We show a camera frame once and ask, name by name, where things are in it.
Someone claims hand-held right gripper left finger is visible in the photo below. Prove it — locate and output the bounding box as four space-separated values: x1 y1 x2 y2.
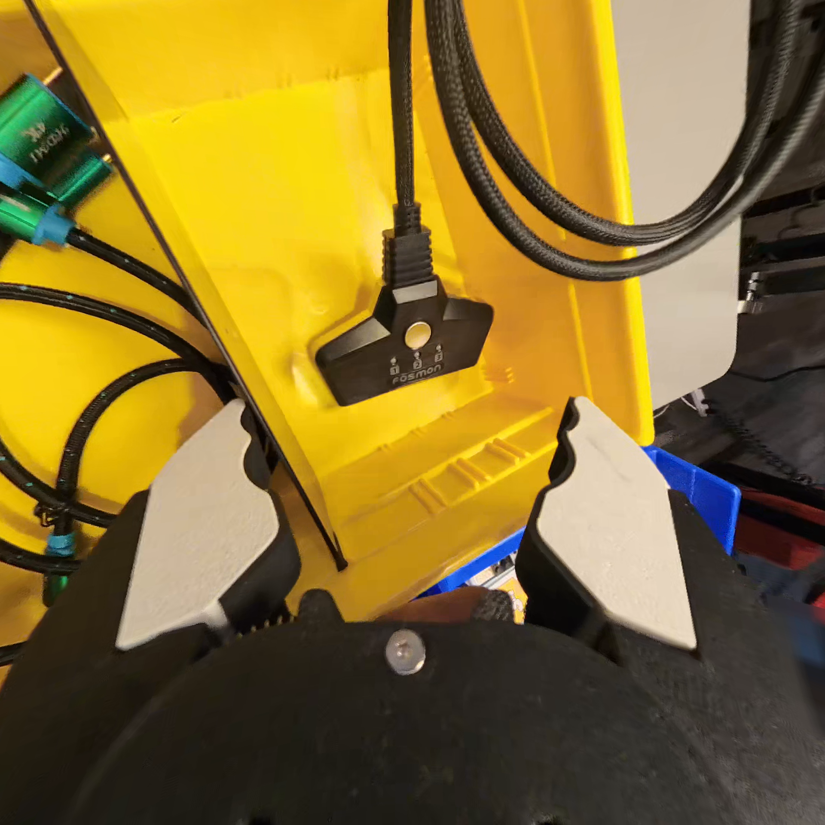
115 398 303 652

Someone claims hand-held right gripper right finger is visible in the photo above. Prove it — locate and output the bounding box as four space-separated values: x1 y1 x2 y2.
516 395 700 652

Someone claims blue plastic bin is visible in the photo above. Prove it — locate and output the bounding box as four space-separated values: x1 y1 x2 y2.
412 445 742 600

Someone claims yellow plastic bin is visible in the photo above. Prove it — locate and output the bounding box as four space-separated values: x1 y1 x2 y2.
0 0 655 652

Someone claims person's right hand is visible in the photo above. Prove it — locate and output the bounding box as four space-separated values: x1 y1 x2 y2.
387 590 491 625

